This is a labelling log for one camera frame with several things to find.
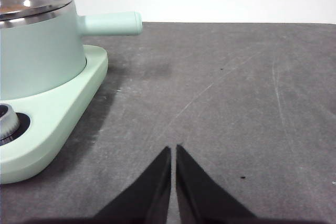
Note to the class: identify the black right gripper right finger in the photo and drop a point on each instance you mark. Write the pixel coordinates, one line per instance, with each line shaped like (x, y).
(199, 195)

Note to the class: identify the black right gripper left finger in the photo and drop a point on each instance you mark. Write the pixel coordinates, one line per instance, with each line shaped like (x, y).
(149, 195)

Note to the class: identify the mint green breakfast machine base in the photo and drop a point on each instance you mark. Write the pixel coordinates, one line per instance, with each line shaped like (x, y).
(57, 129)

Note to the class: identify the silver control knob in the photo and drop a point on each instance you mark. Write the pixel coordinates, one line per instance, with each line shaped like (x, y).
(8, 121)

